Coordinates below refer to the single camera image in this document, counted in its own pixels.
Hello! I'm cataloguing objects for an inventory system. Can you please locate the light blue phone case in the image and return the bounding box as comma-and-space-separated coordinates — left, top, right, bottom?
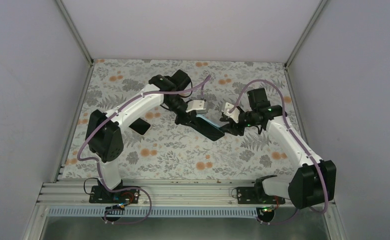
196, 114, 221, 129

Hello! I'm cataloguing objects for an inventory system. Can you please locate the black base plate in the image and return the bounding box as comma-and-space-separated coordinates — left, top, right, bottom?
235, 186, 286, 205
88, 185, 140, 205

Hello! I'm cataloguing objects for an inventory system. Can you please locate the black phone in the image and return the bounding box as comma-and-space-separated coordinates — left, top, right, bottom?
129, 118, 151, 136

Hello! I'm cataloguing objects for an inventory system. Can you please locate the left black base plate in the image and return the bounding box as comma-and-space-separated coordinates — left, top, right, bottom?
88, 185, 140, 205

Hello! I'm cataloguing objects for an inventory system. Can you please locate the aluminium extrusion rail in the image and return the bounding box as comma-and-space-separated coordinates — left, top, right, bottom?
35, 180, 336, 208

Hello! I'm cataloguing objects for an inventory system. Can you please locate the floral patterned table mat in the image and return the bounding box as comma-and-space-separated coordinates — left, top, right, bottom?
62, 58, 299, 180

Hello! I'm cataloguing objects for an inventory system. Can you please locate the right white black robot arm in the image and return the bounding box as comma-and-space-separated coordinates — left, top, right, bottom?
220, 88, 337, 209

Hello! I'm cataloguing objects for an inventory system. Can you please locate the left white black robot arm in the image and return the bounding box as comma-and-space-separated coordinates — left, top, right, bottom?
77, 70, 204, 203

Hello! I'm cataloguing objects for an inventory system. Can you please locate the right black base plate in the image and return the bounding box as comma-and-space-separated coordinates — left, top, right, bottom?
235, 186, 286, 205

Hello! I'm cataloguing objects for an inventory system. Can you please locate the black smartphone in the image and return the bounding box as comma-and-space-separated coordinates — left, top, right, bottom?
193, 117, 225, 141

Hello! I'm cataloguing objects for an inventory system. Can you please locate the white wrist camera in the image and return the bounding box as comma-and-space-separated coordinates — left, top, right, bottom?
221, 102, 240, 123
186, 99, 208, 114

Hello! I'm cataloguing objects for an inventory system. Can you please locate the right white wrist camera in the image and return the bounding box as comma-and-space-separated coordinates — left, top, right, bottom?
221, 102, 240, 123

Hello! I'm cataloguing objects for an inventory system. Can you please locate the slotted grey cable duct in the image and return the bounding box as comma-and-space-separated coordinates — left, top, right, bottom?
47, 206, 257, 218

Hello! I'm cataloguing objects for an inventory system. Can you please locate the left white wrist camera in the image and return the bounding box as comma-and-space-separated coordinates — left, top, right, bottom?
186, 99, 208, 114

